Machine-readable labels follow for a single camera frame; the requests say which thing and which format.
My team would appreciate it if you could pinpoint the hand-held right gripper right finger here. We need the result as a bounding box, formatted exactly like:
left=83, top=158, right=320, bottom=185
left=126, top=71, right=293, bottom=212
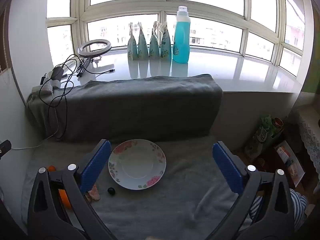
left=212, top=141, right=297, bottom=240

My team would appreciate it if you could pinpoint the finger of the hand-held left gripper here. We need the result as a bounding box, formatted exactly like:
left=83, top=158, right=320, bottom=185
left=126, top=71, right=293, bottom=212
left=0, top=140, right=12, bottom=159

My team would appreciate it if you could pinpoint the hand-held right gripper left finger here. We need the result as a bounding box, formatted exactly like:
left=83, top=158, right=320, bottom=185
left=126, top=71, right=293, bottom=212
left=27, top=139, right=112, bottom=240

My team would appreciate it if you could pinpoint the plastic-wrapped peeled orange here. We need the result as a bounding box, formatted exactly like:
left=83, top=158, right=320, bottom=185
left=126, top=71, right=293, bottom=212
left=85, top=184, right=101, bottom=202

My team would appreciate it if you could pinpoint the floral white plate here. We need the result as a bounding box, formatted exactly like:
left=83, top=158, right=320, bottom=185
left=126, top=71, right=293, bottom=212
left=108, top=139, right=167, bottom=190

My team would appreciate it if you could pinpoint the large orange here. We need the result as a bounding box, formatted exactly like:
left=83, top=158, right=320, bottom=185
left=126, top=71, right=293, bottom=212
left=58, top=188, right=73, bottom=210

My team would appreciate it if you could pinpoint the white and green bag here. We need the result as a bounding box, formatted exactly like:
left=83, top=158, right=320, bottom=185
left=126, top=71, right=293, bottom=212
left=246, top=127, right=269, bottom=157

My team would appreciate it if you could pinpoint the green snack packet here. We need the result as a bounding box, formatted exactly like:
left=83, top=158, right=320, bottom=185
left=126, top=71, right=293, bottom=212
left=260, top=115, right=275, bottom=140

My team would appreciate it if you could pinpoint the white printed box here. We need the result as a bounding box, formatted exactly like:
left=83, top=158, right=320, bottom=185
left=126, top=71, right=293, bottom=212
left=274, top=140, right=306, bottom=188

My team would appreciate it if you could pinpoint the jar with copper lid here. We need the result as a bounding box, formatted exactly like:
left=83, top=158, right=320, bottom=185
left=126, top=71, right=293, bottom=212
left=272, top=117, right=285, bottom=137

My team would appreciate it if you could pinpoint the dark grey blanket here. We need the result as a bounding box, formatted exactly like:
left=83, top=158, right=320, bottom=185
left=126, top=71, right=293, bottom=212
left=25, top=74, right=223, bottom=143

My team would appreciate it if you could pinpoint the white power strip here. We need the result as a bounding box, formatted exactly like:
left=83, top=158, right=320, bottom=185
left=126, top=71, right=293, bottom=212
left=32, top=74, right=62, bottom=93

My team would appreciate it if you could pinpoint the striped clothing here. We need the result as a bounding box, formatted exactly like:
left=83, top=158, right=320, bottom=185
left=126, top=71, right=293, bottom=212
left=249, top=189, right=308, bottom=232

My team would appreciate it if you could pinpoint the white lace cloth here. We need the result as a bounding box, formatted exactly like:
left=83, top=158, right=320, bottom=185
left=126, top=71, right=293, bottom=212
left=291, top=102, right=320, bottom=178

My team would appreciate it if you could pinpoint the black power adapter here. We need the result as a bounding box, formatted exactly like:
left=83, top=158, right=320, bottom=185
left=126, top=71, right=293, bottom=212
left=51, top=66, right=65, bottom=80

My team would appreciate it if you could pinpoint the blue detergent bottle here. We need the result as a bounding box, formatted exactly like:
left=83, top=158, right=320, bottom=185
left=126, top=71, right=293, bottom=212
left=172, top=6, right=191, bottom=63

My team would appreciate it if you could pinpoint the black cable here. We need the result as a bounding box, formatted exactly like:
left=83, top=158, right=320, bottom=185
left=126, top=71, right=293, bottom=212
left=39, top=54, right=116, bottom=139

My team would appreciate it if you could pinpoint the white ring light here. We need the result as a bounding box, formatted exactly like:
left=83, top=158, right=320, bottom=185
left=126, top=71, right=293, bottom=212
left=77, top=39, right=112, bottom=78

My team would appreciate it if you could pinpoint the white window frame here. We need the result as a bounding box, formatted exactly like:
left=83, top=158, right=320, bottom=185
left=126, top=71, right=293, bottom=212
left=46, top=0, right=313, bottom=78

